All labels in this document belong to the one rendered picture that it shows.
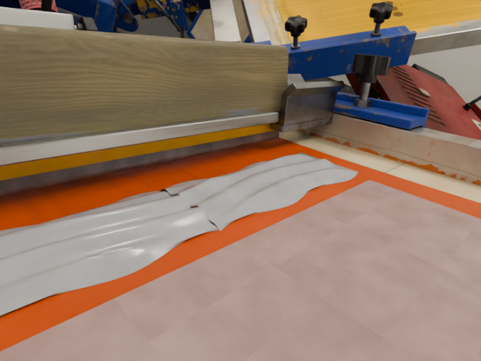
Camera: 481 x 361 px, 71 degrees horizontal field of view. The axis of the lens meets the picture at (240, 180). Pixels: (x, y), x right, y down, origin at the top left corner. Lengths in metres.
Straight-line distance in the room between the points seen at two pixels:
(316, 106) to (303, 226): 0.20
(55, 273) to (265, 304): 0.10
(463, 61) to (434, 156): 1.80
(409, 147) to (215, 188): 0.23
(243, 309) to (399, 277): 0.09
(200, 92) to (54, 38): 0.11
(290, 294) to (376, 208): 0.13
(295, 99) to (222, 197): 0.17
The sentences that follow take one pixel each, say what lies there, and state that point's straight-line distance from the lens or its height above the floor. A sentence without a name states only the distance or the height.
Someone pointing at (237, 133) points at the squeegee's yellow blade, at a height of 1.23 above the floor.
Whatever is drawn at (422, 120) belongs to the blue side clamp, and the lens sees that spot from 0.43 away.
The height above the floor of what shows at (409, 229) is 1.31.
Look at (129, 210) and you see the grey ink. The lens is 0.22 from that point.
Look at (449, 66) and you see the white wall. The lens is 2.20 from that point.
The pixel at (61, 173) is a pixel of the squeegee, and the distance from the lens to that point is 0.26.
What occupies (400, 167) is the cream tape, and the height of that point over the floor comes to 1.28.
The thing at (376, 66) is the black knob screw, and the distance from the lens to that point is 0.43.
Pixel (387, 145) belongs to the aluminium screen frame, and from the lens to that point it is 0.41.
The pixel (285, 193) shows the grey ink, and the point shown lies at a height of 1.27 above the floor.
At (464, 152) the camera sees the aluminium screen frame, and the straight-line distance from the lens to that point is 0.39.
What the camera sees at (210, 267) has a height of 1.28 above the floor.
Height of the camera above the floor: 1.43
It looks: 42 degrees down
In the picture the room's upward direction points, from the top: 36 degrees clockwise
